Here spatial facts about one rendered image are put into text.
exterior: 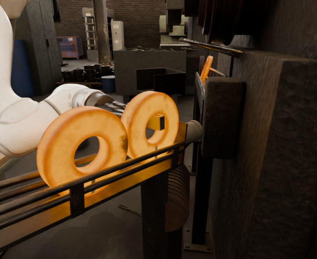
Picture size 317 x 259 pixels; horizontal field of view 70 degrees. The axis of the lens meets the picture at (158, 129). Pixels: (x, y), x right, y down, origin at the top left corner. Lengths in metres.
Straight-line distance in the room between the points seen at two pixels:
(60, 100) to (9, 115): 0.13
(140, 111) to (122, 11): 10.98
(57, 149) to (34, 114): 0.32
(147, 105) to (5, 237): 0.30
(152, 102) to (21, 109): 0.36
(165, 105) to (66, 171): 0.24
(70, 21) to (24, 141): 11.68
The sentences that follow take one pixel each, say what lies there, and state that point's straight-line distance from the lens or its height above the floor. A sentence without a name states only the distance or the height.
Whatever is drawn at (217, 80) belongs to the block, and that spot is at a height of 0.80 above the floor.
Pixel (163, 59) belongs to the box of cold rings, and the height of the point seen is 0.63.
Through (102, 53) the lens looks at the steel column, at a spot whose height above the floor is 0.43.
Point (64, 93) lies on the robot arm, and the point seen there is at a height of 0.76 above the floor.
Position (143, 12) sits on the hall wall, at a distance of 11.15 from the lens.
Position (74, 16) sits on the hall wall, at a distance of 12.17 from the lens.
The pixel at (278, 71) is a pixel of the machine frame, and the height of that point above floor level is 0.85.
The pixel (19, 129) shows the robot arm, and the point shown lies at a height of 0.70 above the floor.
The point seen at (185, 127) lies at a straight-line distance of 0.54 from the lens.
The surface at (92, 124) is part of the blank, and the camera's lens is 0.38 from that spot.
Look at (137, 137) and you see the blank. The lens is 0.45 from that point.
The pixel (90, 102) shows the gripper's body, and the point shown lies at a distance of 0.61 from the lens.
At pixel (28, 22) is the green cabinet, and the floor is 1.12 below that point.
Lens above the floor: 0.91
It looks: 22 degrees down
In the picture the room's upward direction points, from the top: straight up
